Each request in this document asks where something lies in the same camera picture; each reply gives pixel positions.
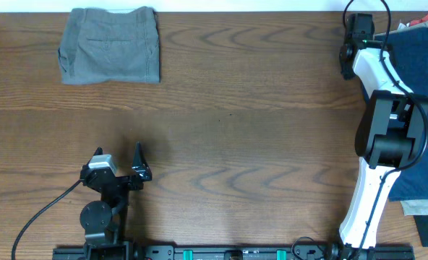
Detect navy blue shorts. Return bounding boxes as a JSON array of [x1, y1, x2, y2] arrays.
[[361, 26, 428, 202]]

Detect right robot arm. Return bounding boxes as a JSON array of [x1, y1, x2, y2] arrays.
[[339, 13, 428, 259]]

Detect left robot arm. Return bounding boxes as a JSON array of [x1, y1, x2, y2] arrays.
[[80, 142, 153, 259]]

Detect folded grey shorts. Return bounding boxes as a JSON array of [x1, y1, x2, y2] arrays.
[[58, 6, 161, 85]]

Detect khaki beige shorts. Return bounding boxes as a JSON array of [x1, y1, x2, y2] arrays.
[[396, 21, 428, 215]]

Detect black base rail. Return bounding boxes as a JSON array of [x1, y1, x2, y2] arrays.
[[52, 240, 416, 260]]

